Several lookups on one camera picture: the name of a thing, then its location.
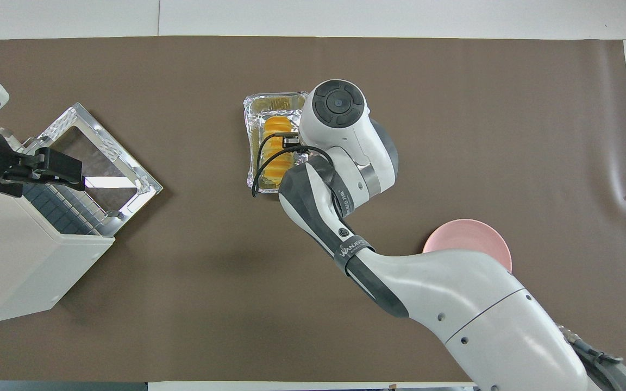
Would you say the aluminium foil tray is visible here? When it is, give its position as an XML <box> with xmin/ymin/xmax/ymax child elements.
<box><xmin>243</xmin><ymin>91</ymin><xmax>314</xmax><ymax>195</ymax></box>

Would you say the sliced yellow bread loaf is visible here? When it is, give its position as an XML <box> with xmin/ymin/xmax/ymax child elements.
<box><xmin>259</xmin><ymin>115</ymin><xmax>298</xmax><ymax>185</ymax></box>

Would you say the glass oven door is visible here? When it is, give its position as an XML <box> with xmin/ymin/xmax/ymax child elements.
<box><xmin>22</xmin><ymin>102</ymin><xmax>164</xmax><ymax>237</ymax></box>

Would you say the cream toaster oven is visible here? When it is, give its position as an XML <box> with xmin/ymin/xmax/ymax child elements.
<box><xmin>0</xmin><ymin>179</ymin><xmax>116</xmax><ymax>325</ymax></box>

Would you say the brown table mat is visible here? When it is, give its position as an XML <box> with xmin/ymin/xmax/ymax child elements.
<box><xmin>0</xmin><ymin>36</ymin><xmax>626</xmax><ymax>383</ymax></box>

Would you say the pink round plate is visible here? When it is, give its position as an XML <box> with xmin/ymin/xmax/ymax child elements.
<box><xmin>423</xmin><ymin>219</ymin><xmax>512</xmax><ymax>272</ymax></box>

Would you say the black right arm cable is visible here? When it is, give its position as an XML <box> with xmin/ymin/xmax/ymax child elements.
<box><xmin>251</xmin><ymin>132</ymin><xmax>341</xmax><ymax>199</ymax></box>

